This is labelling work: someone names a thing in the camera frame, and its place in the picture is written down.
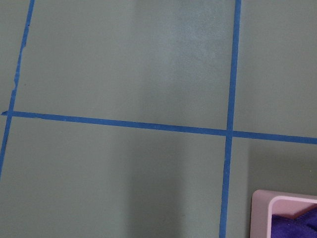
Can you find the purple cloth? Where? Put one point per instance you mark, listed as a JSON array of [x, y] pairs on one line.
[[304, 226]]

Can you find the pink plastic bin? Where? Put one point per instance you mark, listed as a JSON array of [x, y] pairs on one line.
[[266, 203]]

